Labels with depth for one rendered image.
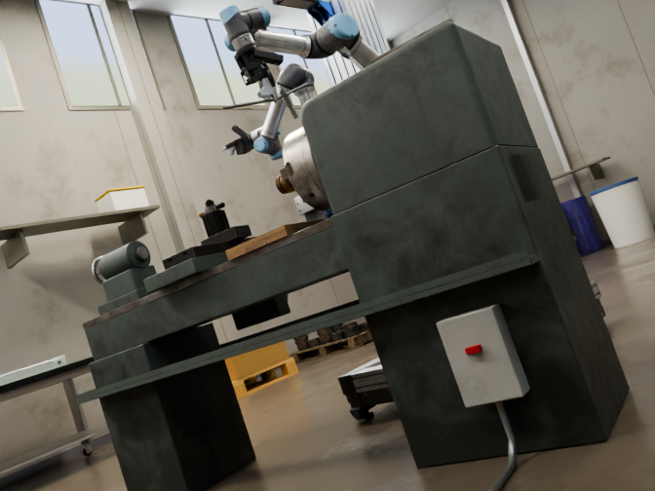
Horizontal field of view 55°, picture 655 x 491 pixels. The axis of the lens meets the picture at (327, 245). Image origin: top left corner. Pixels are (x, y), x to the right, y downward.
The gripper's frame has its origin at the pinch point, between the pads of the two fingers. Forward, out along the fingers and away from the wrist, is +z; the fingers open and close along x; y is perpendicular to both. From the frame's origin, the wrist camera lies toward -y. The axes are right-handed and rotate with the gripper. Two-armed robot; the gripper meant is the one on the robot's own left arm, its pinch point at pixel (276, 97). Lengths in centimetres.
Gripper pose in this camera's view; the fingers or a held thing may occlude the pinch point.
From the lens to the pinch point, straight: 237.0
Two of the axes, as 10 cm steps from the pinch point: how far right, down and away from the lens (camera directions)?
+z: 4.4, 8.9, 1.2
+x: 3.9, -0.7, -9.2
